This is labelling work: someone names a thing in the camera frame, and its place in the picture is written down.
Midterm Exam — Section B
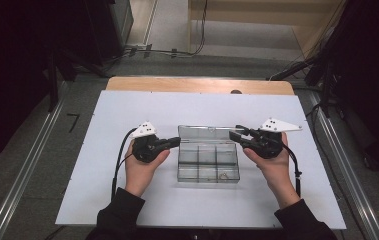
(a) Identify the power strip with plugs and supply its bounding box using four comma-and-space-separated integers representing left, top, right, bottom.
124, 43, 154, 59

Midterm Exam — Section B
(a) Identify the clear grey plastic compartment box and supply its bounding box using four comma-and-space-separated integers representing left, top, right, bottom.
176, 124, 241, 184

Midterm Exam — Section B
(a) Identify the left hand-held gripper black cable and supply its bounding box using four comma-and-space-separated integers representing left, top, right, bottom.
110, 127, 139, 202

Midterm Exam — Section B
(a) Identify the hand-held gripper black cable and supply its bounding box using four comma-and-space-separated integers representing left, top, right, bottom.
110, 127, 139, 202
281, 142, 303, 198

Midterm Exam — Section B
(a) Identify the right hand-held gripper black cable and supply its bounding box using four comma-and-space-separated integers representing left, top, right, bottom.
281, 142, 303, 198

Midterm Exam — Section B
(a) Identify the black hanging cable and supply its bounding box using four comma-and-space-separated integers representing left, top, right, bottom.
171, 0, 209, 58

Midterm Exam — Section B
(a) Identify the white table board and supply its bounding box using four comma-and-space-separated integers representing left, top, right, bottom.
55, 89, 347, 231

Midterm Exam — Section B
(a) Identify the metal floor rail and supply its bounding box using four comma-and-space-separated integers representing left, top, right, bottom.
309, 91, 379, 240
0, 82, 67, 240

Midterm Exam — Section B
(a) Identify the person's left hand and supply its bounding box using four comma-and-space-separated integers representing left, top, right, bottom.
124, 139, 172, 198

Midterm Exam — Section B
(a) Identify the black metal stand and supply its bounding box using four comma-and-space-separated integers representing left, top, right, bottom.
45, 49, 108, 113

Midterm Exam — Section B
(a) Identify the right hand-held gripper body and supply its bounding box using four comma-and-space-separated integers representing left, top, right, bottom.
247, 116, 304, 160

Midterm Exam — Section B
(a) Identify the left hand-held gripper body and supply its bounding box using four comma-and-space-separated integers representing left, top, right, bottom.
129, 121, 165, 164

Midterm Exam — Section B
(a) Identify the wooden table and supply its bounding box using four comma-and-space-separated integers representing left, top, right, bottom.
105, 75, 295, 96

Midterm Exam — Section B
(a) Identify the person's right hand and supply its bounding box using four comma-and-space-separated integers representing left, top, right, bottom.
242, 131, 302, 211

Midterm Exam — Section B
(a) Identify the dark cabinet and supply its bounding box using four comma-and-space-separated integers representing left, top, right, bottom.
85, 0, 135, 67

